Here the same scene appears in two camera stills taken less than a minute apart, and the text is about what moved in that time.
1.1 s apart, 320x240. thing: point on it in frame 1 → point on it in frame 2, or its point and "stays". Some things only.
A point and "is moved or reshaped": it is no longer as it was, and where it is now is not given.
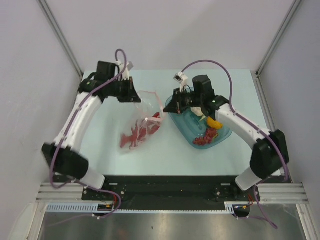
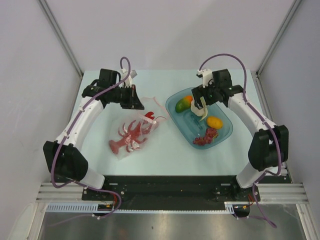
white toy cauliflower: x=198 y=111 stays
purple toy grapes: x=210 y=133 stays
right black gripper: x=173 y=107 → x=198 y=102
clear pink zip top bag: x=145 y=120 is moved or reshaped
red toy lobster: x=148 y=125 is moved or reshaped
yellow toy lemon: x=214 y=123 stays
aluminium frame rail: x=287 y=192 stays
